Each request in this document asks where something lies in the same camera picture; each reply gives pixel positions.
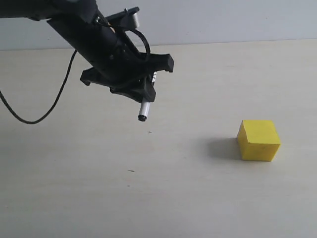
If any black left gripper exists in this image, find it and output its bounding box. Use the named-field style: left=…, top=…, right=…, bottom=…
left=80, top=34, right=174, bottom=102

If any black and white whiteboard marker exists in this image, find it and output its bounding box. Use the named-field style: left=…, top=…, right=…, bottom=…
left=138, top=72, right=157, bottom=122

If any yellow foam cube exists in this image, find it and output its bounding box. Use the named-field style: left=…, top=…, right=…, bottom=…
left=236, top=119, right=281, bottom=162

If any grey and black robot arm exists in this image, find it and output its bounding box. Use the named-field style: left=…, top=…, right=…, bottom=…
left=0, top=0, right=174, bottom=102

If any black cable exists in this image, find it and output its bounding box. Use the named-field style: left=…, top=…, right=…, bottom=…
left=0, top=29, right=152, bottom=124

